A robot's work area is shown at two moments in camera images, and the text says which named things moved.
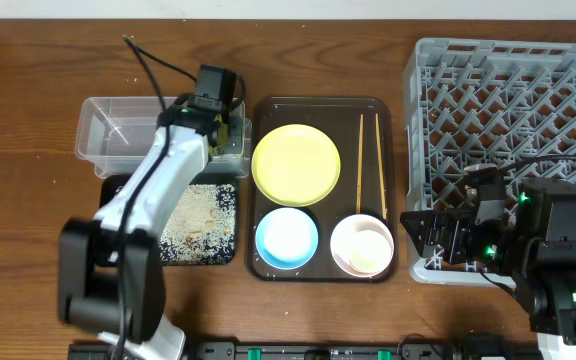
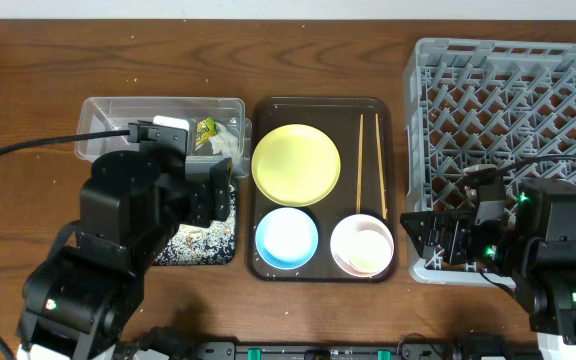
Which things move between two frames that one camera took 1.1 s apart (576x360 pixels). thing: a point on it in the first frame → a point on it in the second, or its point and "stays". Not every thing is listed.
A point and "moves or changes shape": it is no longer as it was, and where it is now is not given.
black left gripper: (223, 133) → (220, 187)
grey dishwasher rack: (535, 109) stays
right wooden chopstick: (380, 163) stays
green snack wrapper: (222, 135) moves or changes shape
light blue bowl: (286, 238) stays
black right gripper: (459, 222) stays
